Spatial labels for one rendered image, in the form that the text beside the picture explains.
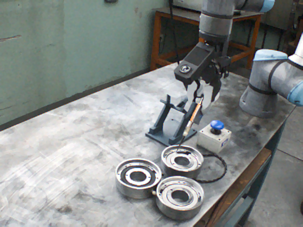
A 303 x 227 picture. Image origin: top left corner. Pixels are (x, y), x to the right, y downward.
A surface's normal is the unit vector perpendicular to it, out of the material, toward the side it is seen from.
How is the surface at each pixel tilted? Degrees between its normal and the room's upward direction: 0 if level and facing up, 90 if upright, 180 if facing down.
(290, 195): 0
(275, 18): 90
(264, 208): 0
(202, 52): 31
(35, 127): 0
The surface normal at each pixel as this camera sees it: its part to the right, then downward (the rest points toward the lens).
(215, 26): -0.25, 0.46
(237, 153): 0.08, -0.86
